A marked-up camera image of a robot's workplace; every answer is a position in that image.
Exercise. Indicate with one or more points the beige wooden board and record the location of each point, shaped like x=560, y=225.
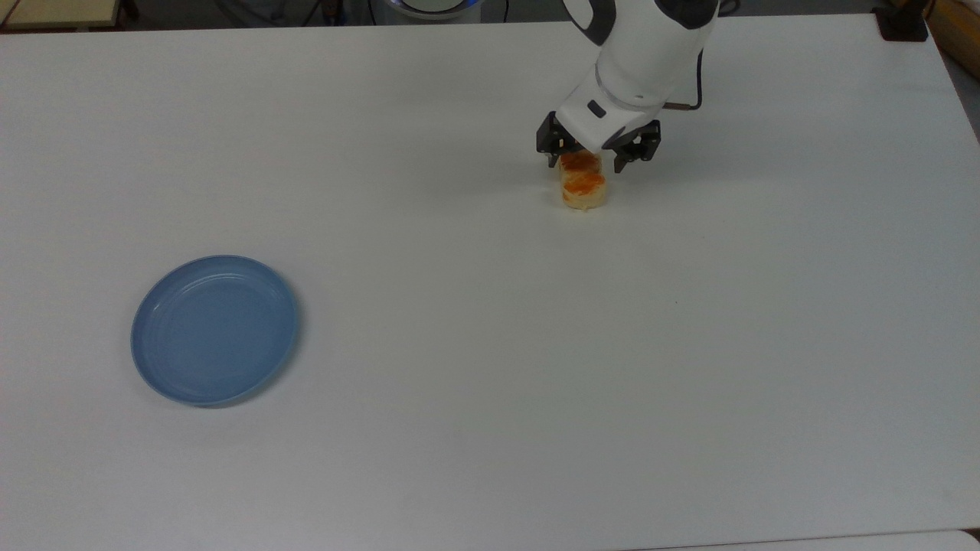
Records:
x=61, y=11

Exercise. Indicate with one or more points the orange glazed bread loaf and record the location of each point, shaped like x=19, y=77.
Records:
x=586, y=187

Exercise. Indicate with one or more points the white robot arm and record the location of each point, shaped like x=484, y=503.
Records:
x=651, y=53

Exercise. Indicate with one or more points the blue round plate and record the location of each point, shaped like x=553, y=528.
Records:
x=214, y=329

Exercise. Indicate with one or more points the light wooden box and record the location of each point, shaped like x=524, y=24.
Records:
x=957, y=34

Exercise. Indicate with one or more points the black corner clamp mount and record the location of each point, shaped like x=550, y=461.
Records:
x=902, y=23

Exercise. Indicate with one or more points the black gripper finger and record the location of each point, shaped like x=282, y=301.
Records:
x=551, y=141
x=639, y=145

